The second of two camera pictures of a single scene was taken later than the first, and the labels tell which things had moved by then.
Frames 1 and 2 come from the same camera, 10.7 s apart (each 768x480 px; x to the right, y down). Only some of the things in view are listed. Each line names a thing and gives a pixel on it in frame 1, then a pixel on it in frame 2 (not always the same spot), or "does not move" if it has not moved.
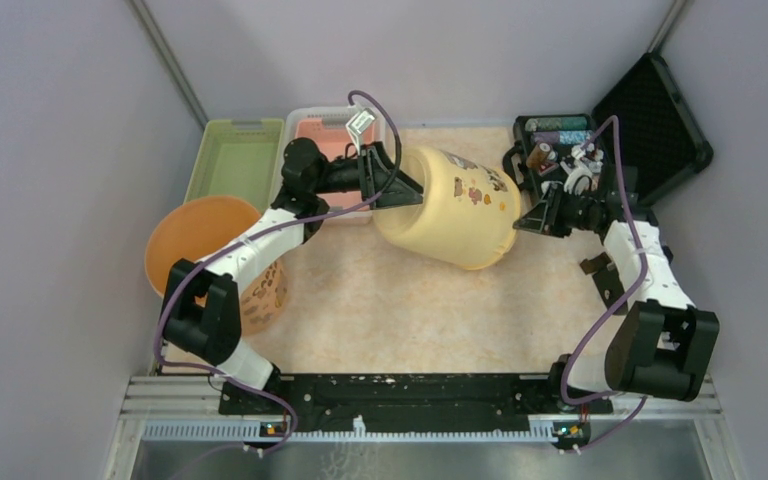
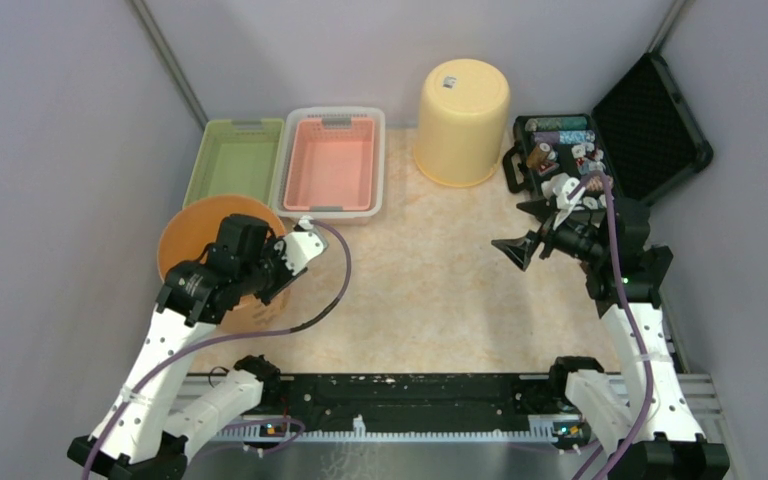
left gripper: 387,189 to 274,247
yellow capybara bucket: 467,215 to 461,120
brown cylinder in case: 538,155 does not move
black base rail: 407,407 does not move
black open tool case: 583,152 does not move
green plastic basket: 240,159 does not move
